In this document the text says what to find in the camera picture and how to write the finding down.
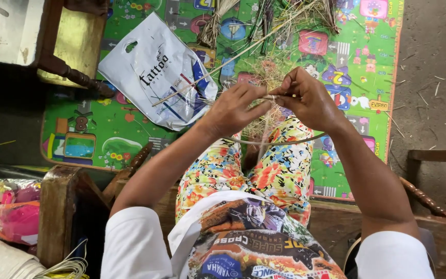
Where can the coil of pale yellow strips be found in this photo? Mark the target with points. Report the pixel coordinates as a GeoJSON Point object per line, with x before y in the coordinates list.
{"type": "Point", "coordinates": [68, 267]}

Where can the loose bundle of straw stalks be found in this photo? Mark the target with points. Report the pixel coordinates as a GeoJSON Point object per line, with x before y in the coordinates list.
{"type": "Point", "coordinates": [319, 15]}

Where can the heap of loose straw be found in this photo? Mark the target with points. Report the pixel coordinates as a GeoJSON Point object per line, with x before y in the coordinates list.
{"type": "Point", "coordinates": [269, 71]}

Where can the long thin pale stick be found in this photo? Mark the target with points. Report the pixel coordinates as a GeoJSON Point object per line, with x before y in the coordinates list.
{"type": "Point", "coordinates": [223, 64]}

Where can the pink items in clear wrap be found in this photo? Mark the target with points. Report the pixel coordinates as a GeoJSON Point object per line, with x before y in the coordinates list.
{"type": "Point", "coordinates": [14, 217]}

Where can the white printed plastic bag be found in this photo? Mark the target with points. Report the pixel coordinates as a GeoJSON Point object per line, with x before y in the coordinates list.
{"type": "Point", "coordinates": [157, 73]}

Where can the pale straw braid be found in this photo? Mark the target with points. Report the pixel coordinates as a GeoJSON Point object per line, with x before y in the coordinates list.
{"type": "Point", "coordinates": [270, 97]}

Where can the brown wooden armchair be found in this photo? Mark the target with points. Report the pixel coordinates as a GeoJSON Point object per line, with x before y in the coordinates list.
{"type": "Point", "coordinates": [64, 209]}

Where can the white metal cabinet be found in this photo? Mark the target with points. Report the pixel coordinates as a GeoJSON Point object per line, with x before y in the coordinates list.
{"type": "Point", "coordinates": [2, 31]}

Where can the colourful children's play mat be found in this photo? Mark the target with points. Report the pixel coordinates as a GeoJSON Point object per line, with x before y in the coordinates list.
{"type": "Point", "coordinates": [362, 46]}

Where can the floral patterned trousers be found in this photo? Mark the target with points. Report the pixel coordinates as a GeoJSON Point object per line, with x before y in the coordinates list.
{"type": "Point", "coordinates": [285, 170]}

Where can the bundle of green purple stalks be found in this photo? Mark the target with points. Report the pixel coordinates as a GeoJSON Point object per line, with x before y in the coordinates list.
{"type": "Point", "coordinates": [265, 23]}

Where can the white printed t-shirt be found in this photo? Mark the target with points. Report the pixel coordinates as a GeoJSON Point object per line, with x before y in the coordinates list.
{"type": "Point", "coordinates": [242, 248]}

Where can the dark wooden chair, golden seat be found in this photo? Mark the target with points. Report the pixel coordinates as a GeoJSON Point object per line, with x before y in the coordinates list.
{"type": "Point", "coordinates": [78, 38]}

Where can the thin curved rattan strip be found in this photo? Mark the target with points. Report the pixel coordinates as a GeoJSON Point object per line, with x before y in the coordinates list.
{"type": "Point", "coordinates": [277, 143]}

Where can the tied bundle of dried grass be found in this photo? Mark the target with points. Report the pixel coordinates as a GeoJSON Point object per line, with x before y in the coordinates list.
{"type": "Point", "coordinates": [213, 27]}

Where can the person's right hand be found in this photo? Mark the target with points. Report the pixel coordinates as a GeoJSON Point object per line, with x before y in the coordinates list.
{"type": "Point", "coordinates": [312, 100]}

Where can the person's left hand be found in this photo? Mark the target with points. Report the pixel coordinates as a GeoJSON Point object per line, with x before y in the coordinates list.
{"type": "Point", "coordinates": [229, 114]}

